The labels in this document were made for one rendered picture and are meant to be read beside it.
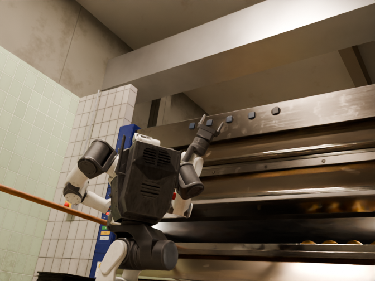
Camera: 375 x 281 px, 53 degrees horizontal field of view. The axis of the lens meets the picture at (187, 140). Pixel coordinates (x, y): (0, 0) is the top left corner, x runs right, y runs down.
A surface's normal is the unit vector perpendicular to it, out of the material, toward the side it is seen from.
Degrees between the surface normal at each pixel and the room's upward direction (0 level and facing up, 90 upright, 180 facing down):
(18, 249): 90
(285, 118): 90
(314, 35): 180
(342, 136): 70
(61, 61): 90
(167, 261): 90
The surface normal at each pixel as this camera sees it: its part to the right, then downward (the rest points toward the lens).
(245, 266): -0.46, -0.69
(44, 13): 0.82, -0.15
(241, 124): -0.53, -0.40
